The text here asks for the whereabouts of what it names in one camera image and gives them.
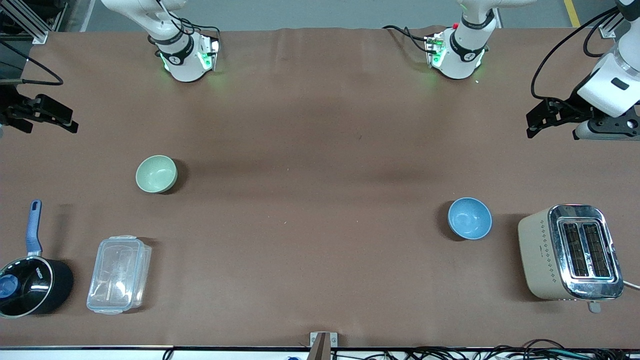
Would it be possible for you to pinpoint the green bowl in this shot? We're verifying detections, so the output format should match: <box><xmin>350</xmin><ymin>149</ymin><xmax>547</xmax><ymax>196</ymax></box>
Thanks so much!
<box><xmin>135</xmin><ymin>155</ymin><xmax>178</xmax><ymax>194</ymax></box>

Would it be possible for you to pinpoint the blue bowl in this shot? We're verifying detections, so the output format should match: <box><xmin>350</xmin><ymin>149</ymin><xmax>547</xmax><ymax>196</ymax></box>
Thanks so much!
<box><xmin>447</xmin><ymin>197</ymin><xmax>493</xmax><ymax>241</ymax></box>

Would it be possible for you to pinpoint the beige chrome toaster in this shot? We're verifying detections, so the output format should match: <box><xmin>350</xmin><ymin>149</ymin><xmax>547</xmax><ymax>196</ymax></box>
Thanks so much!
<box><xmin>517</xmin><ymin>203</ymin><xmax>625</xmax><ymax>314</ymax></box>

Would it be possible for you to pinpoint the green lit base connector plate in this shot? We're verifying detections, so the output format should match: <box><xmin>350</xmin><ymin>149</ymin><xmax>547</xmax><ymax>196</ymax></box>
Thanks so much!
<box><xmin>424</xmin><ymin>32</ymin><xmax>447</xmax><ymax>70</ymax></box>
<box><xmin>198</xmin><ymin>36</ymin><xmax>221</xmax><ymax>72</ymax></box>

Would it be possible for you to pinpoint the glass lid blue knob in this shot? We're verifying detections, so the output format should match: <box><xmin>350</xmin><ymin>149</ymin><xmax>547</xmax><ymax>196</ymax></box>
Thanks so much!
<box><xmin>0</xmin><ymin>257</ymin><xmax>54</xmax><ymax>317</ymax></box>

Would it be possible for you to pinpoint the clear plastic food container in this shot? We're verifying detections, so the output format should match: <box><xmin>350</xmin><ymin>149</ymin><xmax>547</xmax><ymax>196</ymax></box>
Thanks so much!
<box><xmin>86</xmin><ymin>235</ymin><xmax>153</xmax><ymax>315</ymax></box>

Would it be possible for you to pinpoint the brown table cover cloth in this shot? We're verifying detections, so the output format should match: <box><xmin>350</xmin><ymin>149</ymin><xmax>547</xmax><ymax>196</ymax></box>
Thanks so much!
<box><xmin>0</xmin><ymin>26</ymin><xmax>640</xmax><ymax>349</ymax></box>

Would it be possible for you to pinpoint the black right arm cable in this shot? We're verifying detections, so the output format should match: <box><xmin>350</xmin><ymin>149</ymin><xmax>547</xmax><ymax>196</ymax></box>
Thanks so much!
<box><xmin>0</xmin><ymin>39</ymin><xmax>65</xmax><ymax>87</ymax></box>

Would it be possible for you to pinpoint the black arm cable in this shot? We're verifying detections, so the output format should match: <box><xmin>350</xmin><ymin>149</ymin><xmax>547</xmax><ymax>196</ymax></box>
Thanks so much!
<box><xmin>0</xmin><ymin>39</ymin><xmax>65</xmax><ymax>87</ymax></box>
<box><xmin>530</xmin><ymin>6</ymin><xmax>622</xmax><ymax>101</ymax></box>

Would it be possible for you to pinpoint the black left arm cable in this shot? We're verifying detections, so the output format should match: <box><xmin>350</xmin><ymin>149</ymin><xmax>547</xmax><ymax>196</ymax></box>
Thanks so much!
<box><xmin>530</xmin><ymin>6</ymin><xmax>622</xmax><ymax>101</ymax></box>

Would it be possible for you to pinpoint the aluminium frame profile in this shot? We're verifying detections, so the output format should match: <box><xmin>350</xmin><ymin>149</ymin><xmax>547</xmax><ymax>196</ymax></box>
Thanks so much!
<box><xmin>599</xmin><ymin>19</ymin><xmax>622</xmax><ymax>40</ymax></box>
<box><xmin>0</xmin><ymin>0</ymin><xmax>68</xmax><ymax>46</ymax></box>

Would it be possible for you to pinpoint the black base cable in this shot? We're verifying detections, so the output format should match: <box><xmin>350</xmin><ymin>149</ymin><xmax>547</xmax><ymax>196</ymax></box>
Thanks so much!
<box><xmin>382</xmin><ymin>24</ymin><xmax>435</xmax><ymax>55</ymax></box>
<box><xmin>154</xmin><ymin>0</ymin><xmax>222</xmax><ymax>43</ymax></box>

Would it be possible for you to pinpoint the black saucepan blue handle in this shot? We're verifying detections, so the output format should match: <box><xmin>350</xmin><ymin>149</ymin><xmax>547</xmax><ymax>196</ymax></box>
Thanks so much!
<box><xmin>0</xmin><ymin>199</ymin><xmax>75</xmax><ymax>319</ymax></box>

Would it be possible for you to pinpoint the black floor cable bundle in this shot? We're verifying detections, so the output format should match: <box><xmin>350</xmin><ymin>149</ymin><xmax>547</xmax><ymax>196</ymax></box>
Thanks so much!
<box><xmin>400</xmin><ymin>338</ymin><xmax>640</xmax><ymax>360</ymax></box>

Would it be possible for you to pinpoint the metal mounting bracket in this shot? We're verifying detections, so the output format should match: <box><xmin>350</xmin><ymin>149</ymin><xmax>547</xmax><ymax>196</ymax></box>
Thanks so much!
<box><xmin>309</xmin><ymin>331</ymin><xmax>339</xmax><ymax>360</ymax></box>

